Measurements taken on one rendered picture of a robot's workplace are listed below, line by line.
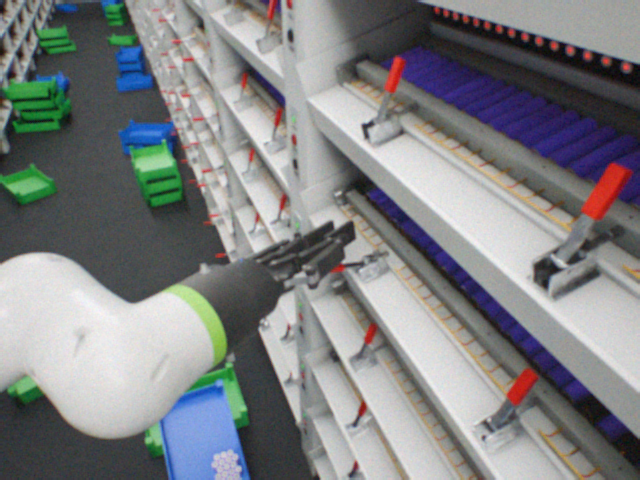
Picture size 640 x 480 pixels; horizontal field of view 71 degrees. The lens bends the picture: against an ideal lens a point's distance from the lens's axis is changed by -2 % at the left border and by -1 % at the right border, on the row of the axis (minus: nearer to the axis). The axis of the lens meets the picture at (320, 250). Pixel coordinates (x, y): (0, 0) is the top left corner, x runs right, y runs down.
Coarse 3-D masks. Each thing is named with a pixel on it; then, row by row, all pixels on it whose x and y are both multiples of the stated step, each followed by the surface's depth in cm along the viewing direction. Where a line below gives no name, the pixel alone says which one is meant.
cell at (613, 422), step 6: (612, 414) 41; (606, 420) 41; (612, 420) 41; (618, 420) 41; (600, 426) 41; (606, 426) 41; (612, 426) 40; (618, 426) 40; (624, 426) 40; (606, 432) 40; (612, 432) 40; (618, 432) 40; (624, 432) 40; (612, 438) 40; (618, 438) 40
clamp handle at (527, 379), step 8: (528, 368) 40; (520, 376) 41; (528, 376) 40; (536, 376) 40; (520, 384) 40; (528, 384) 40; (512, 392) 41; (520, 392) 40; (512, 400) 41; (520, 400) 41; (504, 408) 42; (512, 408) 41; (496, 416) 43; (504, 416) 42; (496, 424) 43; (504, 424) 43
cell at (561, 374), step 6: (558, 366) 46; (564, 366) 45; (552, 372) 45; (558, 372) 45; (564, 372) 45; (570, 372) 45; (552, 378) 45; (558, 378) 45; (564, 378) 45; (570, 378) 45; (558, 384) 45; (564, 384) 45
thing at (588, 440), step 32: (352, 192) 74; (384, 224) 67; (416, 256) 61; (416, 288) 59; (448, 288) 56; (480, 320) 51; (512, 352) 47; (544, 384) 44; (576, 416) 41; (576, 448) 41; (608, 448) 39
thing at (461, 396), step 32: (320, 192) 75; (320, 224) 75; (352, 256) 67; (384, 288) 62; (384, 320) 58; (416, 320) 57; (448, 320) 55; (416, 352) 53; (448, 352) 52; (480, 352) 51; (448, 384) 50; (480, 384) 49; (512, 384) 48; (448, 416) 49; (480, 416) 46; (544, 416) 44; (480, 448) 44; (512, 448) 43
